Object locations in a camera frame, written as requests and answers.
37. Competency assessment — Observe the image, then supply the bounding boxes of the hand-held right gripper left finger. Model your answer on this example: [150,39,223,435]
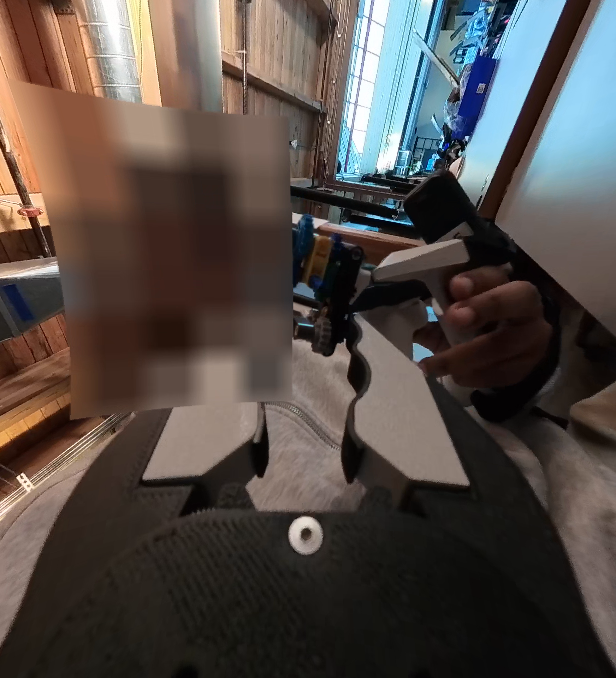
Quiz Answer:
[143,403,270,483]

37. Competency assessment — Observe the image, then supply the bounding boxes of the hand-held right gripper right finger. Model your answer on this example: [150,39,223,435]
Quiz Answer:
[342,314,471,510]

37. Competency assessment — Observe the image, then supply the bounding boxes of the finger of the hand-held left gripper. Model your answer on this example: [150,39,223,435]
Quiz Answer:
[372,238,471,285]
[350,283,433,345]

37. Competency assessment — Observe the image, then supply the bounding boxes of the blue yellow black lego model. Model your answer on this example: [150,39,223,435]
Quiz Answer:
[291,213,366,357]

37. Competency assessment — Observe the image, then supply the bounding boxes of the person's left forearm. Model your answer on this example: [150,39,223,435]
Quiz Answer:
[538,313,616,456]

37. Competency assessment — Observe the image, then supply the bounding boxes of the person's left hand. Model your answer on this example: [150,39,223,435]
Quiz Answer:
[413,265,553,388]

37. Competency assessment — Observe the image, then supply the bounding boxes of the grey fleece zip jacket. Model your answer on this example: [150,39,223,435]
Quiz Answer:
[0,341,616,678]

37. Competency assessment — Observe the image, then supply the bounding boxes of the white table with wooden edge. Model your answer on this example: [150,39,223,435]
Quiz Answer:
[459,0,616,367]

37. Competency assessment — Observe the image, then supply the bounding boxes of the large bright window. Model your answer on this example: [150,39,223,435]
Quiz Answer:
[337,0,420,178]

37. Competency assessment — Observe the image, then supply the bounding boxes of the dark sprinkler pipe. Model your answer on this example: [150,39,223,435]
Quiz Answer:
[0,40,55,259]

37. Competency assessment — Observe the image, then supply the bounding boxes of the black metal table frame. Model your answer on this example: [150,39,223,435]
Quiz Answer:
[290,171,425,227]

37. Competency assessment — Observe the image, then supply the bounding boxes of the grey rectangular air duct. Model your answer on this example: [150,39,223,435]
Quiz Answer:
[0,258,64,357]

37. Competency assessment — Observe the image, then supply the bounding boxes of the round silver air duct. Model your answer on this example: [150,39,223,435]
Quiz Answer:
[77,0,146,104]

